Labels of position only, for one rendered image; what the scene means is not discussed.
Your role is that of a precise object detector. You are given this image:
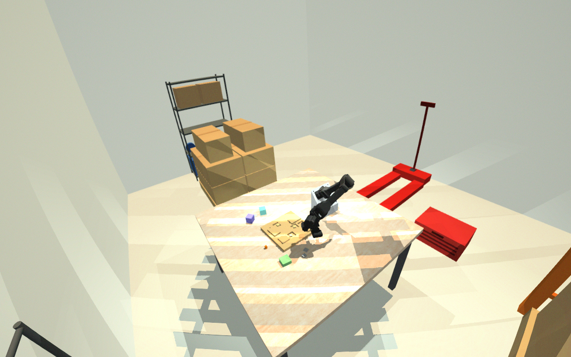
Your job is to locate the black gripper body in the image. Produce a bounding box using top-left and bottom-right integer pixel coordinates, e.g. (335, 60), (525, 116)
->
(311, 219), (323, 238)

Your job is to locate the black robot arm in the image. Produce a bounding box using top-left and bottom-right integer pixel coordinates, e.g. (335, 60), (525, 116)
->
(301, 174), (355, 232)

